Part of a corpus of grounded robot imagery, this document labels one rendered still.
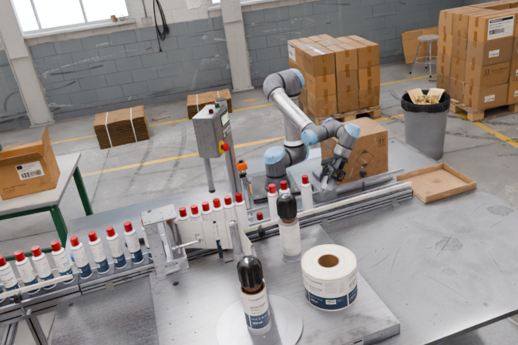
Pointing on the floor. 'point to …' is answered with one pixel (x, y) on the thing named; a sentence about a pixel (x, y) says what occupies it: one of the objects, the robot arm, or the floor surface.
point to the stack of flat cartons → (121, 127)
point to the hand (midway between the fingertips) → (321, 189)
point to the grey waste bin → (426, 132)
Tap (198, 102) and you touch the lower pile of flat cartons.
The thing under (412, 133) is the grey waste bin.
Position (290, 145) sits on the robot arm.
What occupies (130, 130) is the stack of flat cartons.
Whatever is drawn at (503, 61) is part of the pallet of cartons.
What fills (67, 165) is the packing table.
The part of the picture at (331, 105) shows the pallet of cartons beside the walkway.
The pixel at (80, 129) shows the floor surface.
